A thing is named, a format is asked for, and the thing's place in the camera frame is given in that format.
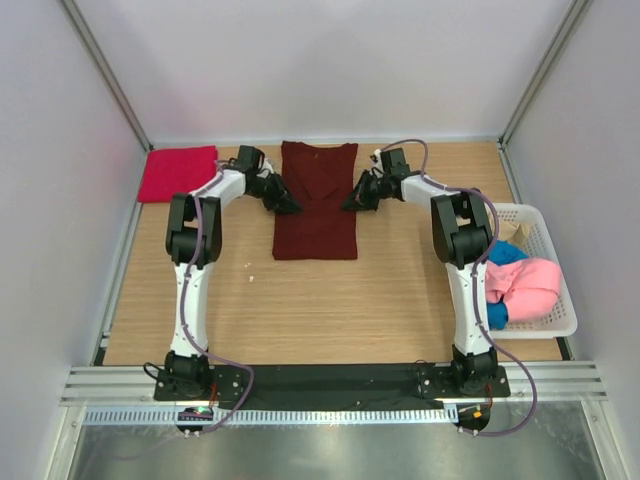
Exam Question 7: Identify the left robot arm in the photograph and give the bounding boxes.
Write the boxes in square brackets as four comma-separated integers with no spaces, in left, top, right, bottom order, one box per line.
[154,145,302,400]

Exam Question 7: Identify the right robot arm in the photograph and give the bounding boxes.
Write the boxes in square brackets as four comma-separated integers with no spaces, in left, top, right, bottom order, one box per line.
[342,142,498,396]

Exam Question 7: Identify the blue t-shirt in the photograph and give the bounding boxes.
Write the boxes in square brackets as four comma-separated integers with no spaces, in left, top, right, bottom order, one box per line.
[485,240,528,330]

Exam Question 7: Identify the pink t-shirt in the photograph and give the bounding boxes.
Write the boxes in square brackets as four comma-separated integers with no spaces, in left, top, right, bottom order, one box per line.
[503,258,562,323]

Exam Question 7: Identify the folded red t-shirt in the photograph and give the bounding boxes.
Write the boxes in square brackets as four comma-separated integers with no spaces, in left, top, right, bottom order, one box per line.
[137,145,218,204]

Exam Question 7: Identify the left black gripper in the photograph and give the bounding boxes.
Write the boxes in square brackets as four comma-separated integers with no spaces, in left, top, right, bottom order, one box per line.
[247,173,301,214]

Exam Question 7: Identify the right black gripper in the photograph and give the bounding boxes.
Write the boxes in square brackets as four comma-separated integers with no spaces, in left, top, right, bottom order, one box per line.
[341,169,390,212]

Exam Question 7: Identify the beige t-shirt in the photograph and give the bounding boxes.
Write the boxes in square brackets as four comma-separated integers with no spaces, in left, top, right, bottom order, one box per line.
[499,220,531,247]

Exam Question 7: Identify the dark red t-shirt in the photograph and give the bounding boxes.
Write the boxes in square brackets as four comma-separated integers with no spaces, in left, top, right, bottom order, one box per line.
[272,141,358,261]

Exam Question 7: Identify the white plastic basket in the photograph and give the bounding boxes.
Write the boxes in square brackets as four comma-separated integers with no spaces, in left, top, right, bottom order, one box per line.
[485,203,577,340]

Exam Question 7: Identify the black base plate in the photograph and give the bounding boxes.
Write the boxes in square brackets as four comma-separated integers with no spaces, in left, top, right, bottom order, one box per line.
[153,360,511,412]

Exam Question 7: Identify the white slotted cable duct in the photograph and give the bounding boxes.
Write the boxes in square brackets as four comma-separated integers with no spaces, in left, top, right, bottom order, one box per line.
[83,405,458,427]

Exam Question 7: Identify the aluminium frame rail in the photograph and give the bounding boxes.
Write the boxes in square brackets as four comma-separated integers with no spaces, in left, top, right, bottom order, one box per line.
[61,361,607,411]

